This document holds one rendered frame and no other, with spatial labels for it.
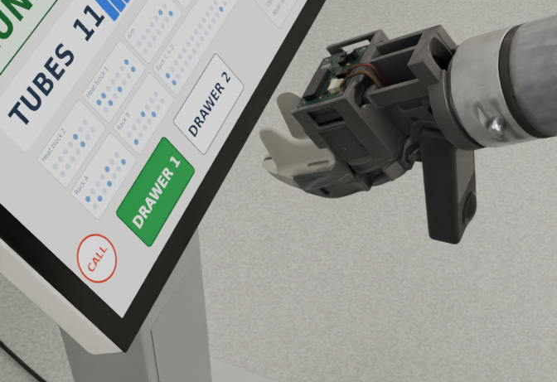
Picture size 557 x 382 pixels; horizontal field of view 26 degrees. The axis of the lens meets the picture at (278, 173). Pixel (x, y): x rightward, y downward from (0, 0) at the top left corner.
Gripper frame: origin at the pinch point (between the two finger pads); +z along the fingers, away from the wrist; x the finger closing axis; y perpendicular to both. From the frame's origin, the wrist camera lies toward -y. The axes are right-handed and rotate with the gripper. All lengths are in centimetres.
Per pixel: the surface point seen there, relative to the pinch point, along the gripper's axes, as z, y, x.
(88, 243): 14.9, 3.5, 8.6
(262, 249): 93, -65, -60
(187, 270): 46, -25, -16
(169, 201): 14.9, -1.0, 0.0
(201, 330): 57, -38, -18
